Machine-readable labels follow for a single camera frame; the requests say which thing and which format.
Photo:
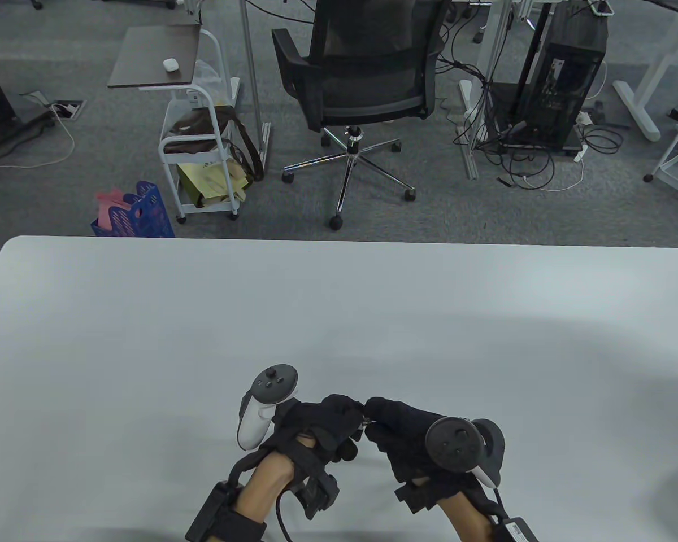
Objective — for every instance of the black labelled forearm box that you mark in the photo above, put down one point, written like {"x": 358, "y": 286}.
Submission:
{"x": 517, "y": 530}

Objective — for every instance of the white and grey controller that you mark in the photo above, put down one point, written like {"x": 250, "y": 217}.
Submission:
{"x": 251, "y": 429}

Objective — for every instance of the yellow paper bag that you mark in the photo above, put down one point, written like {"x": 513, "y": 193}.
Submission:
{"x": 203, "y": 178}

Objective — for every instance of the black forearm box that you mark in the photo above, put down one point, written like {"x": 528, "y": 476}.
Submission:
{"x": 209, "y": 511}

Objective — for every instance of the black mesh office chair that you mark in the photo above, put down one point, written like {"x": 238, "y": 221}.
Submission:
{"x": 367, "y": 73}

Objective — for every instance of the floor socket box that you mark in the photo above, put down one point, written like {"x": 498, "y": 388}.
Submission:
{"x": 66, "y": 109}

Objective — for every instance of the black computer tower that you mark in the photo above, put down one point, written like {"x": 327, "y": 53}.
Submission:
{"x": 565, "y": 73}

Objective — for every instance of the white desk leg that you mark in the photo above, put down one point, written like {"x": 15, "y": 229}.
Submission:
{"x": 469, "y": 141}
{"x": 638, "y": 113}

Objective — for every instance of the person's left forearm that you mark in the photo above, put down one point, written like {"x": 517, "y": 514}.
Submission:
{"x": 263, "y": 485}

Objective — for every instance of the person's left hand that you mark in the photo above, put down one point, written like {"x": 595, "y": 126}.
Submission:
{"x": 319, "y": 420}

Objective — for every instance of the white earbuds case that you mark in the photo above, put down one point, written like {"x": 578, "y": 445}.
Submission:
{"x": 171, "y": 65}

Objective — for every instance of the clear plastic bag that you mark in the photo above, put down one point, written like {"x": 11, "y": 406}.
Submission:
{"x": 206, "y": 73}

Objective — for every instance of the dark grey controller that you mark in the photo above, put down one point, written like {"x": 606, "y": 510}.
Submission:
{"x": 457, "y": 443}

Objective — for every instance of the person's right forearm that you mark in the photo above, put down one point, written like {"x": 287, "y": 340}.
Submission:
{"x": 466, "y": 519}

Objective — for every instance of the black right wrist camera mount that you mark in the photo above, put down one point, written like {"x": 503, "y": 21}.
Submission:
{"x": 418, "y": 497}

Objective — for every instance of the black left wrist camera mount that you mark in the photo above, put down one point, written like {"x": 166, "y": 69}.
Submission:
{"x": 316, "y": 491}

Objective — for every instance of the blue plastic basket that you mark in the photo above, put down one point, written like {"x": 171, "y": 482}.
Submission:
{"x": 147, "y": 217}

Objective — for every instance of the brown bag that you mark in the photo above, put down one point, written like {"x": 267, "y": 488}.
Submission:
{"x": 203, "y": 127}

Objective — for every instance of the pink paper sheets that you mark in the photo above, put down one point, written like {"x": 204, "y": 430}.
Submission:
{"x": 108, "y": 203}

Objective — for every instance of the silver metal pole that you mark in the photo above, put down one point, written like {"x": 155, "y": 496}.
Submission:
{"x": 250, "y": 56}

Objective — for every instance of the white cart with brown top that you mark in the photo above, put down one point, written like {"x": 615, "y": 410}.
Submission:
{"x": 152, "y": 56}

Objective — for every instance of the person's right hand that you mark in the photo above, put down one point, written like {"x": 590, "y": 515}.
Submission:
{"x": 404, "y": 437}

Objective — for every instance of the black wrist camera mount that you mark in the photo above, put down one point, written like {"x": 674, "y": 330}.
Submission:
{"x": 418, "y": 497}
{"x": 316, "y": 491}

